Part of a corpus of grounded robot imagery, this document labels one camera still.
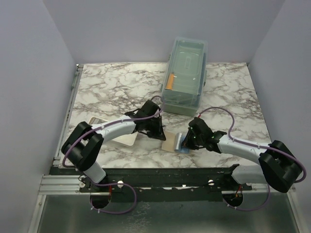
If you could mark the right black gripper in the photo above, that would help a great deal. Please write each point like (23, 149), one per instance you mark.
(187, 141)

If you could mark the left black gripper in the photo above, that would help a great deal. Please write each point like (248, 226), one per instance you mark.
(159, 134)

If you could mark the white rectangular plastic tray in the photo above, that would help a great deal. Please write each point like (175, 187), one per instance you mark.
(126, 140)

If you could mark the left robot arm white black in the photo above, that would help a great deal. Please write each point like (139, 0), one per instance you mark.
(83, 145)

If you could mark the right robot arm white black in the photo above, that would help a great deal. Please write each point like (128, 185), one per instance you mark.
(274, 164)

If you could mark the stack of cards in tray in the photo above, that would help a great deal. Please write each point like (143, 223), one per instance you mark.
(95, 120)

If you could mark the orange tool inside toolbox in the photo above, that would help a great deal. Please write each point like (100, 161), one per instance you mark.
(169, 84)

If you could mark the translucent green plastic toolbox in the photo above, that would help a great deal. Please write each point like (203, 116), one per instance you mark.
(187, 61)

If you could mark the aluminium frame rail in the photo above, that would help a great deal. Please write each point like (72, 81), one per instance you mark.
(41, 198)

